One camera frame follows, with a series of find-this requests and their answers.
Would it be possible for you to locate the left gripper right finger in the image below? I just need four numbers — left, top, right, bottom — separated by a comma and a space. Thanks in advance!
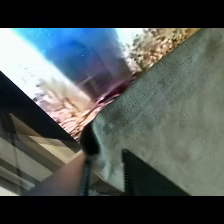
121, 148, 190, 197

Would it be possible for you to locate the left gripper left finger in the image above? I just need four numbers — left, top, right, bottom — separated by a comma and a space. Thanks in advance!
78, 121, 101, 197

